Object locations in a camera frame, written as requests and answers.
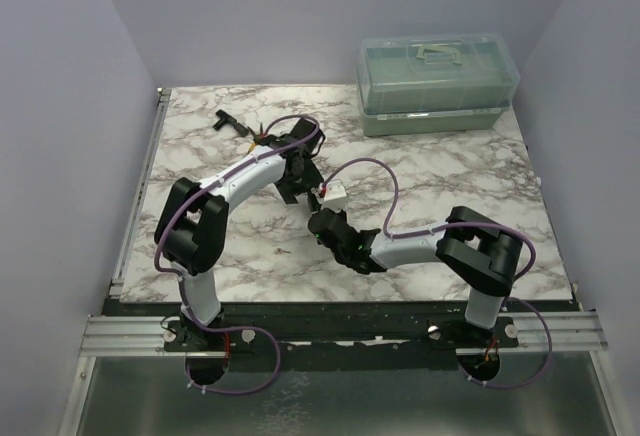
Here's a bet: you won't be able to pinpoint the black T-shaped tool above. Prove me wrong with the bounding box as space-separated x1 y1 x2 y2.
213 109 249 137

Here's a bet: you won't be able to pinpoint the clear lid grey toolbox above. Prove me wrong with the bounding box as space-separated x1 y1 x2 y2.
356 34 520 137

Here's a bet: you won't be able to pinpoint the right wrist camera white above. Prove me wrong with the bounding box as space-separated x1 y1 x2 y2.
321 180 348 213

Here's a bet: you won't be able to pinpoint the black front mounting rail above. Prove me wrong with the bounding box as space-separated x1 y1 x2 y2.
81 300 607 372

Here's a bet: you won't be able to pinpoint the yellow handled pliers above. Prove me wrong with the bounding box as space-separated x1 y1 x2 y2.
247 123 268 153

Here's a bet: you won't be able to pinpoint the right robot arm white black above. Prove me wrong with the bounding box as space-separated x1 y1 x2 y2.
308 206 523 348

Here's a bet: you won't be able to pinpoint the aluminium side rail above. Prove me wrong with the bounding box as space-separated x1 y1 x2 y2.
107 87 172 300

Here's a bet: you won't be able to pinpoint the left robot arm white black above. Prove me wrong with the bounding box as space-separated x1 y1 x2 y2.
154 115 325 352

